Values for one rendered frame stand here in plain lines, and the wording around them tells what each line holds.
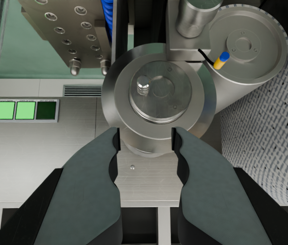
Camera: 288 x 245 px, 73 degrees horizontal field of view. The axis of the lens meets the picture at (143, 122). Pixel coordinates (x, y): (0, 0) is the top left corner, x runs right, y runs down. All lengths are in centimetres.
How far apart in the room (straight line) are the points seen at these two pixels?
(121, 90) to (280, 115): 23
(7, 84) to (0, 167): 310
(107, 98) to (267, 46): 23
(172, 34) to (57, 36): 37
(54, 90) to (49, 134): 275
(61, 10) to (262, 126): 44
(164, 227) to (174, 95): 44
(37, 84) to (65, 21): 302
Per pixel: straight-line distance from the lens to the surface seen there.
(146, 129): 24
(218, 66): 23
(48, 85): 343
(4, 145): 69
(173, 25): 27
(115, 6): 33
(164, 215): 60
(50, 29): 55
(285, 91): 34
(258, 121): 39
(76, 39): 57
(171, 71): 24
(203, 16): 22
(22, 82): 363
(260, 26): 36
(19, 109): 68
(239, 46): 32
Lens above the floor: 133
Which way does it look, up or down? 11 degrees down
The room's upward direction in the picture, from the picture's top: 180 degrees clockwise
